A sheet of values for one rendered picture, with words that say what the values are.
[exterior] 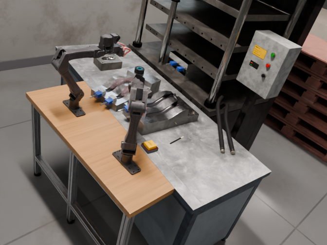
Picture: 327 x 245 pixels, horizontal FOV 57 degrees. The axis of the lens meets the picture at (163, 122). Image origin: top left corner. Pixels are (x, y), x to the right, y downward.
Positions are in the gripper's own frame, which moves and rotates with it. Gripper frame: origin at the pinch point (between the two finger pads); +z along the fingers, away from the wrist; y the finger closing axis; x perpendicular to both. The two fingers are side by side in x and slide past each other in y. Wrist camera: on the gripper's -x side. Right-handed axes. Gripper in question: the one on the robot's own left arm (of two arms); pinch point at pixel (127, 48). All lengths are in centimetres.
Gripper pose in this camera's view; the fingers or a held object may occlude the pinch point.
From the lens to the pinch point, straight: 217.8
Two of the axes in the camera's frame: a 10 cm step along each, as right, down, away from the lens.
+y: -6.6, -5.5, 5.1
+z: 7.1, -2.4, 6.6
